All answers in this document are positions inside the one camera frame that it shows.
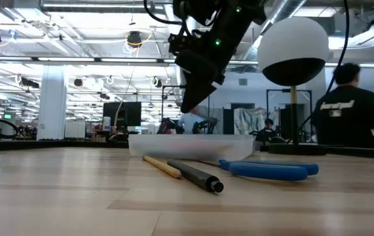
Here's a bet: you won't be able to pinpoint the translucent plastic supply box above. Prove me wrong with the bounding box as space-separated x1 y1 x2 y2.
127 133 256 162

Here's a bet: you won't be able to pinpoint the black metal rig frame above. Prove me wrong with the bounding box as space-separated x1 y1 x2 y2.
266 88 314 142

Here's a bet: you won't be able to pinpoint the person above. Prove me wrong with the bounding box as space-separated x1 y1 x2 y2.
177 105 219 134
310 62 374 151
255 118 278 142

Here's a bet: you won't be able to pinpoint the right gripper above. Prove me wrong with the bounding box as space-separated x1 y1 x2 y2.
175 49 227 113

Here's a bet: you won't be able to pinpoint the thick black marker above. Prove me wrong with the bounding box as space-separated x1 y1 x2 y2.
166 159 225 194

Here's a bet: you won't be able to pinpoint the black computer monitor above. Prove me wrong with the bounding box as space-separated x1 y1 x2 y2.
103 101 143 128

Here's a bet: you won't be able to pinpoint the white cabinet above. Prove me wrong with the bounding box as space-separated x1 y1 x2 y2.
64 120 86 139

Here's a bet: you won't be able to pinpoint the white globe table lamp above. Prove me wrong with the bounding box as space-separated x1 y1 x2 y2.
257 16 330 157

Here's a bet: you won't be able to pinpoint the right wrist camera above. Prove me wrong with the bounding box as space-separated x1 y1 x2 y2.
168 31 196 56

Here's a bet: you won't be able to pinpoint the yellow wooden pencil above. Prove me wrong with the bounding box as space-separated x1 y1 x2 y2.
142 155 183 180

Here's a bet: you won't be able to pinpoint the blue-handled scissors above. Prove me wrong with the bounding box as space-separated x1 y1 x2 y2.
199 159 320 182

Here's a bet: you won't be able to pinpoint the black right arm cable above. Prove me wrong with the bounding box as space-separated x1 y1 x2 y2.
326 0 351 94

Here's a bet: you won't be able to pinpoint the patterned cloth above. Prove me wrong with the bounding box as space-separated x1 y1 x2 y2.
234 108 279 134

